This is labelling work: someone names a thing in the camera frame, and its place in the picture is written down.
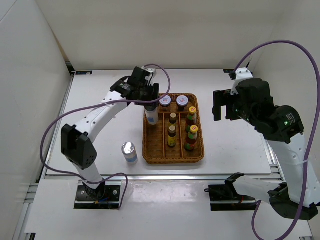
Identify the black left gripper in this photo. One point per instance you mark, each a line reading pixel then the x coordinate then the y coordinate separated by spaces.
pixel 155 91

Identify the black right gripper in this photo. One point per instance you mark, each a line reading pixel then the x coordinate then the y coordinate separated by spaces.
pixel 221 98

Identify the dark silver-lid sauce jar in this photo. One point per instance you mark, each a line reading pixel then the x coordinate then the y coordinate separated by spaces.
pixel 165 104

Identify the silver-lid spice jar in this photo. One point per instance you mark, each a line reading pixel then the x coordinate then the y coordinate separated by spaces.
pixel 151 113
pixel 129 152

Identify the yellow-cap red sauce bottle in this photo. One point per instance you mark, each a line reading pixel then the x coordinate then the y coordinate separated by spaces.
pixel 191 118

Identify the yellow-label cork bottle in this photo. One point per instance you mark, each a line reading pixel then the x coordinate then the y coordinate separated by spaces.
pixel 171 139
pixel 173 120

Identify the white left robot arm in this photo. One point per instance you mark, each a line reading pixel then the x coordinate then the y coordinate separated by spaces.
pixel 77 140

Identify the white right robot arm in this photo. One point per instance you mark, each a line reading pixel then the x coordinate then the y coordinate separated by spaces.
pixel 282 128

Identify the brown wicker divided basket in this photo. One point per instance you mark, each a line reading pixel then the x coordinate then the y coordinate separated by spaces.
pixel 155 148

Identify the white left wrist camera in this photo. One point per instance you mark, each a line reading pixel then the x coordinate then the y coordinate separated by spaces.
pixel 152 72

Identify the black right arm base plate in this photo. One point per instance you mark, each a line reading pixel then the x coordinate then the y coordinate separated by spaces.
pixel 224 198

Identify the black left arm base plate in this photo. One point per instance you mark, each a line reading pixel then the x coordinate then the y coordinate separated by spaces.
pixel 109 197

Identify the aluminium table edge rail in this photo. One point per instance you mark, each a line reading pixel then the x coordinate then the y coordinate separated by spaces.
pixel 274 176

